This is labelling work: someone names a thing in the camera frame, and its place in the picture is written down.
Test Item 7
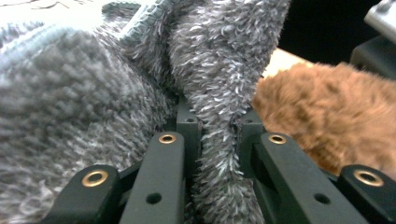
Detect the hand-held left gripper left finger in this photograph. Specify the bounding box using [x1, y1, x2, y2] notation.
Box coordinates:
[176, 96, 201, 189]

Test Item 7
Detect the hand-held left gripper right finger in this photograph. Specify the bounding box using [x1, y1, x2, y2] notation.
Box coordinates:
[240, 107, 266, 179]

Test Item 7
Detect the brown plush teddy bear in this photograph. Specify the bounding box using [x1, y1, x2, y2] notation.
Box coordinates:
[251, 61, 396, 181]

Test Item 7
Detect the grey fluffy cloth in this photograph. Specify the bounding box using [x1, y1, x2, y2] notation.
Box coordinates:
[0, 0, 292, 224]

